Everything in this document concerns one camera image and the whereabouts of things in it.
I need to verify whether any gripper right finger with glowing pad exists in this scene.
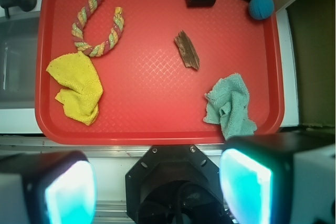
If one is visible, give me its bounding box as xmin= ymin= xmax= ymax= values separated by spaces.
xmin=219 ymin=131 xmax=335 ymax=223

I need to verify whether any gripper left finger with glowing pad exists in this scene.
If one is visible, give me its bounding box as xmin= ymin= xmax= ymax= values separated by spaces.
xmin=1 ymin=151 xmax=97 ymax=223

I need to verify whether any yellow cloth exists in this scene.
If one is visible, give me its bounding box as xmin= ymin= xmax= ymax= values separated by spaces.
xmin=46 ymin=51 xmax=103 ymax=126

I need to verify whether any teal green cloth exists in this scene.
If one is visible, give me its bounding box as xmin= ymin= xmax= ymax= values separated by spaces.
xmin=203 ymin=73 xmax=257 ymax=140

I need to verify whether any red plastic tray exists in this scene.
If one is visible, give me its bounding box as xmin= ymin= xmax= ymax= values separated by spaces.
xmin=35 ymin=0 xmax=284 ymax=145

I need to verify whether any grey sink basin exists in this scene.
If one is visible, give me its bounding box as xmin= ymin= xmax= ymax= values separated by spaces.
xmin=1 ymin=17 xmax=39 ymax=109

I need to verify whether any brown wood piece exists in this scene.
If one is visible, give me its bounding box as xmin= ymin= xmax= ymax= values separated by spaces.
xmin=174 ymin=30 xmax=200 ymax=71

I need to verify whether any brown cardboard panel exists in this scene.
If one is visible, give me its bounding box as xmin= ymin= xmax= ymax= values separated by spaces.
xmin=287 ymin=0 xmax=335 ymax=130

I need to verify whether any blue knitted ball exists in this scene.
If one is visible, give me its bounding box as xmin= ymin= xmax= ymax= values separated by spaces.
xmin=248 ymin=0 xmax=275 ymax=20

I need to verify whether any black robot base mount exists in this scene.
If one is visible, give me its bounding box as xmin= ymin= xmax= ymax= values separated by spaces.
xmin=125 ymin=145 xmax=233 ymax=223

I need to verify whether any multicolour twisted rope toy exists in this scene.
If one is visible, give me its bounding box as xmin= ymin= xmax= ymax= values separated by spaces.
xmin=71 ymin=0 xmax=126 ymax=58

